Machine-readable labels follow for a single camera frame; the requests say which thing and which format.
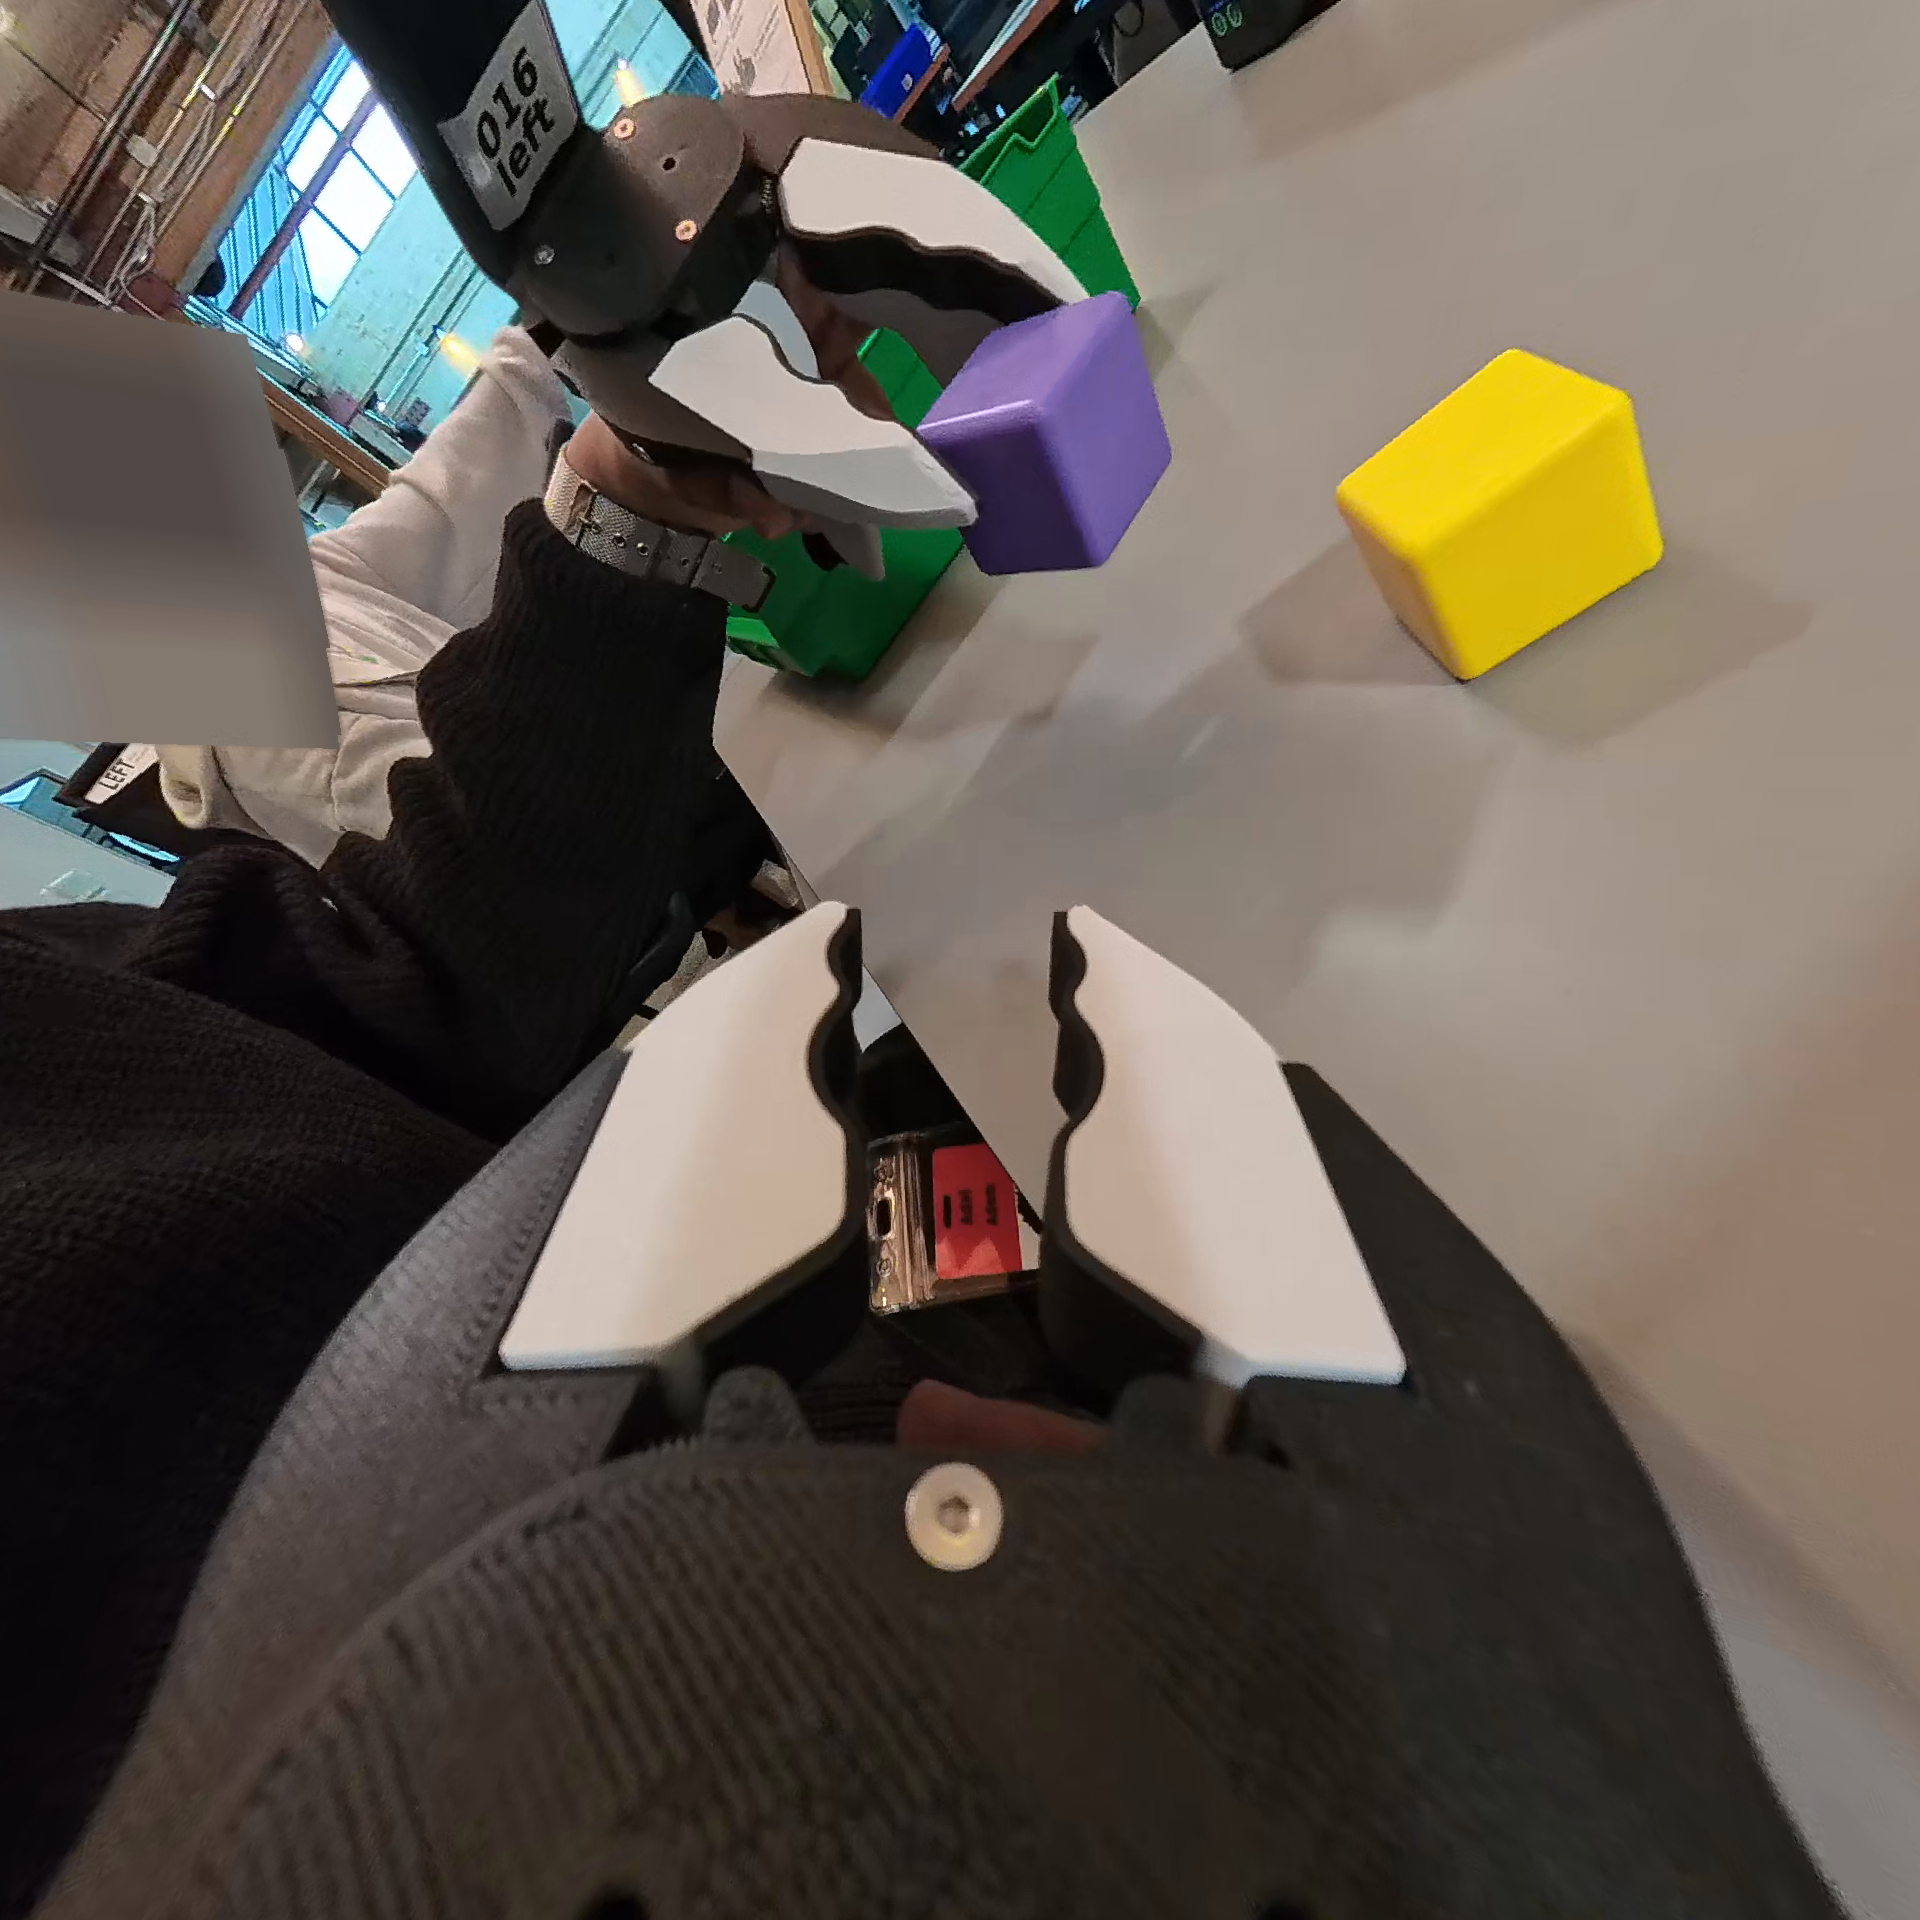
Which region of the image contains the yellow magnetic cube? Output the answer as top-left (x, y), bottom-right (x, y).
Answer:
top-left (1333, 348), bottom-right (1666, 683)

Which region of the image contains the green plastic bin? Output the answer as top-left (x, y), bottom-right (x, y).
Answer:
top-left (723, 74), bottom-right (1142, 686)

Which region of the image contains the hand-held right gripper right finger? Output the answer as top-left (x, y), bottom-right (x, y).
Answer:
top-left (1043, 907), bottom-right (1408, 1388)

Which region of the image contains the metal mesh wristwatch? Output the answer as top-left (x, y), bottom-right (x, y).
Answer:
top-left (544, 446), bottom-right (783, 614)

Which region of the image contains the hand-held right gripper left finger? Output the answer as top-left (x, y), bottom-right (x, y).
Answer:
top-left (497, 902), bottom-right (870, 1405)

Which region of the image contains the purple magnetic cube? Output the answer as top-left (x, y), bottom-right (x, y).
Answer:
top-left (913, 289), bottom-right (1173, 578)

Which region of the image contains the printed instruction board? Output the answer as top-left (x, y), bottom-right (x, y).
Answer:
top-left (698, 0), bottom-right (836, 106)

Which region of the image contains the person's left hand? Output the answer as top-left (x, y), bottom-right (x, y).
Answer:
top-left (575, 423), bottom-right (800, 545)

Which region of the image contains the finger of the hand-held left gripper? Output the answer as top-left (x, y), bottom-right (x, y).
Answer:
top-left (775, 135), bottom-right (1090, 396)
top-left (648, 282), bottom-right (981, 582)

